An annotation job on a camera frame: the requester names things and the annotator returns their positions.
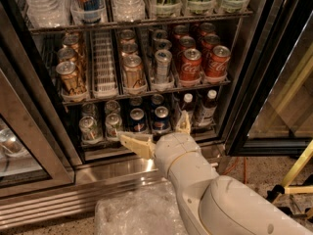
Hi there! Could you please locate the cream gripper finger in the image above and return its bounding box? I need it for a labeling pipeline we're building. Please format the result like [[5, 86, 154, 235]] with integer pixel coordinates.
[[175, 111, 191, 134], [117, 131, 156, 160]]

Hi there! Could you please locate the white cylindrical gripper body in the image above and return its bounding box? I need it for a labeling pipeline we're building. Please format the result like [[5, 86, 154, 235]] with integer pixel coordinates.
[[154, 132, 201, 177]]

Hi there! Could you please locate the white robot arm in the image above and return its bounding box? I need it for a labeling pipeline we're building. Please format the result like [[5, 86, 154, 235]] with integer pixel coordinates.
[[117, 113, 313, 235]]

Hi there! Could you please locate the front left blue pepsi can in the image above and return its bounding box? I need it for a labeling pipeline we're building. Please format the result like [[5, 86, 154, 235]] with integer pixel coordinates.
[[130, 108, 147, 132]]

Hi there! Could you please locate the blue pepsi can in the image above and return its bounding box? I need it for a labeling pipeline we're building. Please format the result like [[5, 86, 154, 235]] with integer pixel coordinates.
[[130, 108, 147, 132], [129, 97, 143, 109], [151, 94, 164, 110], [154, 106, 169, 130]]

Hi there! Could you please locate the front right blue pepsi can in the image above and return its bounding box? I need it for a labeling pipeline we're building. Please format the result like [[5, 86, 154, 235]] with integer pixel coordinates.
[[154, 106, 169, 130]]

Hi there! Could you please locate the back right blue pepsi can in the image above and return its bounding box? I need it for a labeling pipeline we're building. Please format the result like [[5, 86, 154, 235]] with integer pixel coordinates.
[[151, 94, 164, 110]]

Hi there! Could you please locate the back left blue pepsi can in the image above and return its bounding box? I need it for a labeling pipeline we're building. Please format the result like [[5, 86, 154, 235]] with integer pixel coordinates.
[[129, 97, 143, 109]]

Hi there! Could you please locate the front left clear green can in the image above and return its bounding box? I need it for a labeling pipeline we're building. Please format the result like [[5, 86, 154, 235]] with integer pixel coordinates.
[[79, 116, 103, 143]]

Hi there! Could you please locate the front left red cola can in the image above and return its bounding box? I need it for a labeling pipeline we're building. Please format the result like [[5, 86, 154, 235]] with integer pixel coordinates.
[[180, 48, 201, 81]]

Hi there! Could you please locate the red cola can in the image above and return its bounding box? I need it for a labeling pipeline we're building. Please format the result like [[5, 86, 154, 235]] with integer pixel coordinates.
[[172, 24, 189, 42], [178, 36, 196, 54], [197, 23, 215, 40], [201, 34, 220, 58], [180, 48, 201, 81]]

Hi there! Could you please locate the back left clear can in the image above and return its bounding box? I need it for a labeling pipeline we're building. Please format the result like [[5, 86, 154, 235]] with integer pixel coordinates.
[[81, 103, 99, 119]]

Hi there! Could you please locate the front gold can centre row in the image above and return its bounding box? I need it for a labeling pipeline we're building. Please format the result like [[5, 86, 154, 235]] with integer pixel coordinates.
[[123, 55, 144, 88]]

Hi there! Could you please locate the gold can row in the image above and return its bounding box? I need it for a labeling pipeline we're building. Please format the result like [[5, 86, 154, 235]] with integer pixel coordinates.
[[56, 61, 86, 96], [57, 47, 85, 77], [123, 55, 144, 88], [120, 43, 138, 57], [62, 32, 87, 67], [119, 29, 136, 44]]

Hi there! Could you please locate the front right orange cola can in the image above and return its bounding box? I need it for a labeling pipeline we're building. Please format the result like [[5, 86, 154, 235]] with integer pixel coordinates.
[[204, 45, 231, 77]]

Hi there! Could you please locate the front slim silver can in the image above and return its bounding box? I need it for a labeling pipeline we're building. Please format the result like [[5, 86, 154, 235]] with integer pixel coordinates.
[[155, 49, 172, 83]]

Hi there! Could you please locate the slim silver can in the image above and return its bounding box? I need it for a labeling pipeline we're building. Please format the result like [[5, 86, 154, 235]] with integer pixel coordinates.
[[153, 29, 168, 44], [155, 39, 172, 51], [155, 49, 172, 83]]

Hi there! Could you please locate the middle left red cola can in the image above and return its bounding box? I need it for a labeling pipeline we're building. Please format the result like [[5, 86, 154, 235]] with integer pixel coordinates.
[[178, 36, 196, 54]]

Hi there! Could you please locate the middle slim silver can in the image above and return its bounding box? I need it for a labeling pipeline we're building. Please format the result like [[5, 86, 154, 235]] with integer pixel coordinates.
[[155, 39, 172, 51]]

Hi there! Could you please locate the middle right red cola can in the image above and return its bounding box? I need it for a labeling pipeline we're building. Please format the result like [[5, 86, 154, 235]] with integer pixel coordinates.
[[201, 34, 220, 58]]

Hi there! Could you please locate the open glass fridge door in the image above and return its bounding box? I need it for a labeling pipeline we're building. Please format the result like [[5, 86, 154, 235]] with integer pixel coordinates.
[[225, 0, 313, 157]]

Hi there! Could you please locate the back slim silver can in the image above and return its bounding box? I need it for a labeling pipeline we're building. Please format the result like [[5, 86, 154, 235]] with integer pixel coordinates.
[[153, 29, 168, 44]]

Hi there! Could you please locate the middle gold can centre row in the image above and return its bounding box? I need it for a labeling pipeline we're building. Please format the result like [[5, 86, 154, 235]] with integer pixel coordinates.
[[120, 43, 138, 57]]

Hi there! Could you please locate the back left red cola can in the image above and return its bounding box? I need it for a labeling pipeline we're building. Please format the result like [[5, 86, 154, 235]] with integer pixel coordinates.
[[172, 24, 189, 42]]

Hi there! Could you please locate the stainless steel fridge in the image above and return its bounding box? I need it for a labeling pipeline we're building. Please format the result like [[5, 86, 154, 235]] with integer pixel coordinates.
[[1, 0, 267, 229]]

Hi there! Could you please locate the back right red cola can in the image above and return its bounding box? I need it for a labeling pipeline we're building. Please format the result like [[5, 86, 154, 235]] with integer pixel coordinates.
[[197, 23, 215, 40]]

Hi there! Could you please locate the back gold can centre row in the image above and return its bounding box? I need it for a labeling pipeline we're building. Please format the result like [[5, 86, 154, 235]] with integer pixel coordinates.
[[119, 29, 136, 44]]

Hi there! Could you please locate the front gold can left row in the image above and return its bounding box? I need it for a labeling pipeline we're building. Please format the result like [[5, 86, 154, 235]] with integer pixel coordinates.
[[56, 61, 86, 96]]

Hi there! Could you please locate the left closed fridge door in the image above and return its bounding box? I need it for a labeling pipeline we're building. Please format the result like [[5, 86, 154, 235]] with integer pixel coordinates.
[[0, 54, 74, 198]]

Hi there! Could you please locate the middle gold can left row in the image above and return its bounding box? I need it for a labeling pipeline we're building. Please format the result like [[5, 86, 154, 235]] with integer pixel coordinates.
[[57, 47, 85, 77]]

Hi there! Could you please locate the back gold can left row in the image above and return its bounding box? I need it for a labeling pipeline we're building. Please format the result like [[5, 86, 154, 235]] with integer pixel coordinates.
[[62, 32, 87, 67]]

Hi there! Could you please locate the blue red bull can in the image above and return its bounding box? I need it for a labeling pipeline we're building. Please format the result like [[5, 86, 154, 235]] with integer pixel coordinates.
[[71, 0, 105, 24]]

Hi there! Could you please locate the left brown juice bottle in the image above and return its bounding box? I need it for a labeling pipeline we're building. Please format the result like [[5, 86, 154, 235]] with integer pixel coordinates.
[[173, 93, 195, 125]]

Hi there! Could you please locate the brown juice bottle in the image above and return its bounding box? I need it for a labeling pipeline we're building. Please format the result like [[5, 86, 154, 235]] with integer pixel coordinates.
[[195, 89, 217, 126], [173, 93, 195, 125]]

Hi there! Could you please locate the right brown juice bottle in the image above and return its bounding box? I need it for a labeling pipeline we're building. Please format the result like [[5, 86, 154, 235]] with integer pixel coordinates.
[[195, 89, 217, 126]]

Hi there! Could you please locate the yellow black tripod stand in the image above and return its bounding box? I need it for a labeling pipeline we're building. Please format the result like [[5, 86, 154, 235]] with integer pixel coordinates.
[[265, 140, 313, 220]]

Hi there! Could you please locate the orange extension cable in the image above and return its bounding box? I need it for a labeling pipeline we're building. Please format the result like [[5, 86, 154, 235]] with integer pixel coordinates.
[[222, 156, 248, 185]]

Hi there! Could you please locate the empty white wire can tray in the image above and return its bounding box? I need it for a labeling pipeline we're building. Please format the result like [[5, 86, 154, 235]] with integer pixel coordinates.
[[91, 30, 118, 99]]

